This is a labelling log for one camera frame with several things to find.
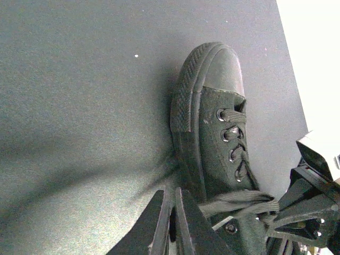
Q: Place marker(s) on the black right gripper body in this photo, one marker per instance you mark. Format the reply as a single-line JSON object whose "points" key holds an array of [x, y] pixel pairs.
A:
{"points": [[316, 178]]}

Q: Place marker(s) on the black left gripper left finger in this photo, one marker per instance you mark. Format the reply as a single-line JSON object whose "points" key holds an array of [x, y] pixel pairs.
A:
{"points": [[150, 233]]}

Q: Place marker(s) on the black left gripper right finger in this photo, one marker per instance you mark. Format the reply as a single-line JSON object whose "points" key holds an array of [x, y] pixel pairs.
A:
{"points": [[194, 234]]}

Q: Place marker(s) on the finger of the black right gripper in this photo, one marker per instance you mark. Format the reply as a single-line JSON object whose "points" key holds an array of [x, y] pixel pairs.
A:
{"points": [[315, 206], [310, 226]]}

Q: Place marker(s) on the black shoelace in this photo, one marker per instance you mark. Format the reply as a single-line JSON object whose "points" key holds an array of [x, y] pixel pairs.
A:
{"points": [[241, 203]]}

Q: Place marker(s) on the black canvas shoe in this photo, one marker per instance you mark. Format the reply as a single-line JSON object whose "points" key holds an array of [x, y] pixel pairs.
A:
{"points": [[208, 122]]}

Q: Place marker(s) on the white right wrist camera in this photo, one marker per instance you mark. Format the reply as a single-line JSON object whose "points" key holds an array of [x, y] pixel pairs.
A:
{"points": [[321, 152]]}

